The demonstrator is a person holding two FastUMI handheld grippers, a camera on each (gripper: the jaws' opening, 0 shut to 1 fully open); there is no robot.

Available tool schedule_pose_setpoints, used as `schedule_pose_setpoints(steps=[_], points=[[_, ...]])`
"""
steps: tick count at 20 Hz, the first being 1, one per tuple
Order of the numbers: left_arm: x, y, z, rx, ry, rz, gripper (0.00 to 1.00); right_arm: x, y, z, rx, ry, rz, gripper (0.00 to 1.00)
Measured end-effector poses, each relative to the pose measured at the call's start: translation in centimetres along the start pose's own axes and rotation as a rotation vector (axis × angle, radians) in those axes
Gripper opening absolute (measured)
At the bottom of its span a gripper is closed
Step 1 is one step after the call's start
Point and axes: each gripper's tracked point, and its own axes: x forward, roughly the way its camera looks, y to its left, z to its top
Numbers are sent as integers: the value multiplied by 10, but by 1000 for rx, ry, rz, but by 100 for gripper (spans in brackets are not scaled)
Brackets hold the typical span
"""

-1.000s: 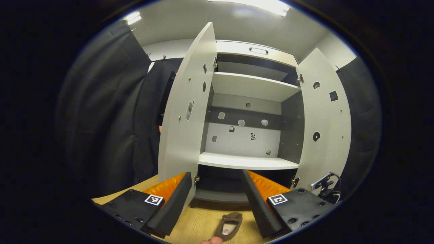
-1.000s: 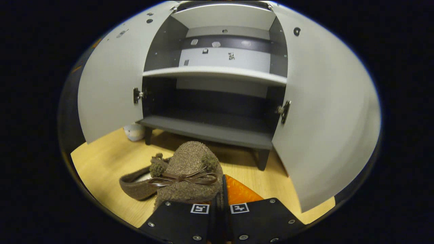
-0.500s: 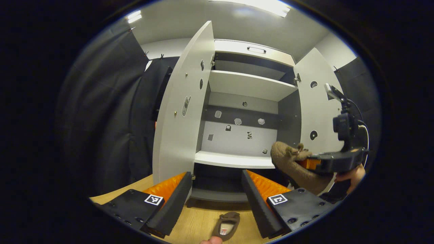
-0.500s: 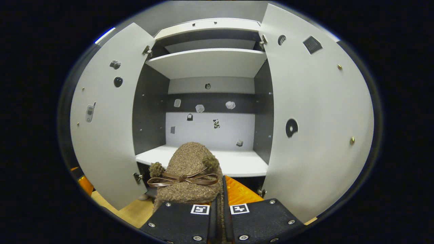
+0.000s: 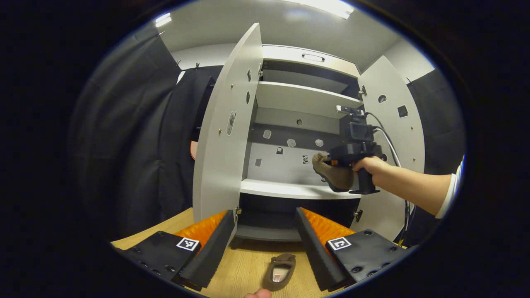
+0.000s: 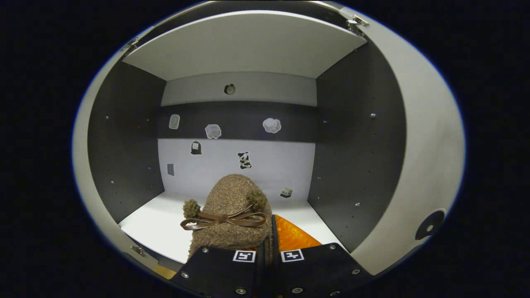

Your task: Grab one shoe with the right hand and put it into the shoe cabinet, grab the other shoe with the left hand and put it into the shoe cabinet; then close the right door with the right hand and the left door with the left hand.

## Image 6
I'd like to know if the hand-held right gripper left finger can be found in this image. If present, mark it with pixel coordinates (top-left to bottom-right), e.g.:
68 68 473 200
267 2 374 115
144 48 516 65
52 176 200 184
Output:
169 240 267 298

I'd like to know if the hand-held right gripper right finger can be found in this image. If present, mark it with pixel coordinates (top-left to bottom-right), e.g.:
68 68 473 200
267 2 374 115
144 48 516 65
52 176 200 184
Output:
269 214 375 298

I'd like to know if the brown fuzzy shoe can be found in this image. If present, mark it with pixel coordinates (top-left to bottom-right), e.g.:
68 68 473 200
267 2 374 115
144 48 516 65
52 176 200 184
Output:
180 174 274 261

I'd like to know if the white shoe cabinet door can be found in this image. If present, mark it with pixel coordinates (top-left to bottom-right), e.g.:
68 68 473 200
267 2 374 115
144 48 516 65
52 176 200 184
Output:
323 2 466 276
72 41 162 269

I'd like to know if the white shoe cabinet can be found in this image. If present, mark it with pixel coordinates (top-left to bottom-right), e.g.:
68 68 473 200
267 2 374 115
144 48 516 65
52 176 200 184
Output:
88 1 408 265

